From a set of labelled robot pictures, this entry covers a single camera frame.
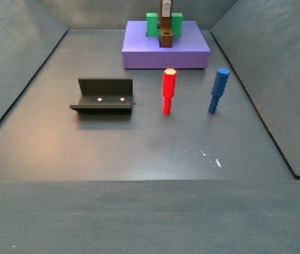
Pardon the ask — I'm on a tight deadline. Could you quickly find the purple base board block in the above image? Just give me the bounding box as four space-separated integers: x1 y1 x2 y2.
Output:
122 21 212 69

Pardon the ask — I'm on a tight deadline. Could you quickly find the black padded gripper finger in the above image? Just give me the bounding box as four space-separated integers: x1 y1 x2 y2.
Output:
161 0 173 17

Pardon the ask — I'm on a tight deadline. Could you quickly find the black U-shaped holder bracket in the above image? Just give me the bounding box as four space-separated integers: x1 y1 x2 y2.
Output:
70 77 134 113

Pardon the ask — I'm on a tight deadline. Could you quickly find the green U-shaped block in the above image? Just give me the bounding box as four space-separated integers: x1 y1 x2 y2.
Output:
146 12 184 37

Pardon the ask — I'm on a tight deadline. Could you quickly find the blue hexagonal peg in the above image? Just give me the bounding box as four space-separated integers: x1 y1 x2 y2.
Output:
209 67 229 114

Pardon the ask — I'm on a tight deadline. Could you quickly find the brown block with hole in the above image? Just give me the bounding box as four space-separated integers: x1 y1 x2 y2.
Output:
160 15 175 48

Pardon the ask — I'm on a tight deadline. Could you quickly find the red hexagonal peg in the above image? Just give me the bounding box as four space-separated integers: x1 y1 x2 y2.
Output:
164 68 177 114

